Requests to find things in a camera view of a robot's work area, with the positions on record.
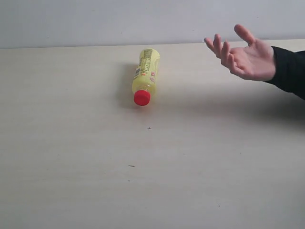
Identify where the person's open hand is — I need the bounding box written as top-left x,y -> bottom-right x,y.
204,24 -> 276,82

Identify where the black sleeved forearm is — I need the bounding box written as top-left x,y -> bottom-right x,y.
268,46 -> 305,99

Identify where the yellow drink bottle red cap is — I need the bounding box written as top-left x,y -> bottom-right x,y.
132,48 -> 160,106

